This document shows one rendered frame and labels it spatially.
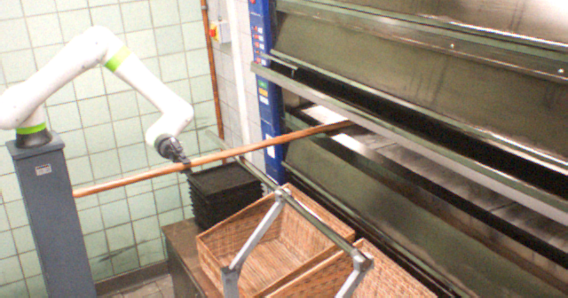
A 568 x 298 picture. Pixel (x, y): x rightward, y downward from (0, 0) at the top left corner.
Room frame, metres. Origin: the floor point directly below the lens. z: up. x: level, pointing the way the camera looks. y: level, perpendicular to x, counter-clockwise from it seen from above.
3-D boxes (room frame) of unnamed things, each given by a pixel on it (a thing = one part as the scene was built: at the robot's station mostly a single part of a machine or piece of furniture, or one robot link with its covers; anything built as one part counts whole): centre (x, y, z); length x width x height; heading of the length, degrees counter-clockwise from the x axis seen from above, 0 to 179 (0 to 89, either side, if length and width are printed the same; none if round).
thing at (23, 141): (2.52, 1.06, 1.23); 0.26 x 0.15 x 0.06; 28
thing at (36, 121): (2.46, 1.03, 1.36); 0.16 x 0.13 x 0.19; 178
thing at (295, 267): (2.23, 0.08, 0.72); 0.56 x 0.49 x 0.28; 25
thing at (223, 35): (3.16, 0.25, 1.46); 0.10 x 0.07 x 0.10; 24
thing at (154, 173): (2.28, -0.06, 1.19); 1.71 x 0.03 x 0.03; 114
